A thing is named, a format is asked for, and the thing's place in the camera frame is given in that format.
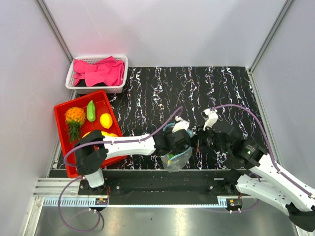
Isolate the aluminium frame post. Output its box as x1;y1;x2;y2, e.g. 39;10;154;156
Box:
248;0;295;73
35;0;73;63

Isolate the red plastic bin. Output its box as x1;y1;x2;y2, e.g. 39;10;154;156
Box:
54;89;128;178

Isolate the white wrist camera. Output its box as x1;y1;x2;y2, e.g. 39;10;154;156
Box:
202;109;219;131
172;116;190;133

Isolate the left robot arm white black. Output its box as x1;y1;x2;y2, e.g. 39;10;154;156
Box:
74;129;192;195

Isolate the orange fake carrot piece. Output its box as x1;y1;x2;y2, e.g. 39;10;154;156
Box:
64;107;86;142

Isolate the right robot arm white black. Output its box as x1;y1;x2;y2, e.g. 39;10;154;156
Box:
192;121;315;232

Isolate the yellow fake banana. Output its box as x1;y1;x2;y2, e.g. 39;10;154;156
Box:
82;131;109;138

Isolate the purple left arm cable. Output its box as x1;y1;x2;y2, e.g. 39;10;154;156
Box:
63;106;184;168

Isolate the pink cloth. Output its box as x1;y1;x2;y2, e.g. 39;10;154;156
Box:
73;56;125;87

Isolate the yellow fake lemon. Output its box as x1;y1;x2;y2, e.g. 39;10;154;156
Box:
99;113;113;129

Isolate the yellow orange fake mango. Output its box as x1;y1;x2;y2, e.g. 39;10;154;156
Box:
103;132;118;137

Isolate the clear zip top bag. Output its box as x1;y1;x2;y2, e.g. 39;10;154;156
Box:
160;122;195;173

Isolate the white plastic basket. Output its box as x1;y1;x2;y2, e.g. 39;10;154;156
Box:
65;55;128;94

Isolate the aluminium frame post left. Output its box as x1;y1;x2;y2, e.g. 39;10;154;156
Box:
35;0;73;63

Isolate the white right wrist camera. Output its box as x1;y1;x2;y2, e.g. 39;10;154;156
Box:
202;109;219;131

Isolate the green fake cucumber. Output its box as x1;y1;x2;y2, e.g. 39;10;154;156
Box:
87;100;96;122

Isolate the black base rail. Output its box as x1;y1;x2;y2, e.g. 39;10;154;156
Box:
78;170;249;196

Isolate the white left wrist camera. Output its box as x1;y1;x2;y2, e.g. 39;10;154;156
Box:
172;116;190;133

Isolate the aluminium frame post right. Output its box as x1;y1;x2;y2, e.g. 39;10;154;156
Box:
248;0;295;73

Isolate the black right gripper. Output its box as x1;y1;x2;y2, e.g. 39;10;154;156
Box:
188;124;230;154

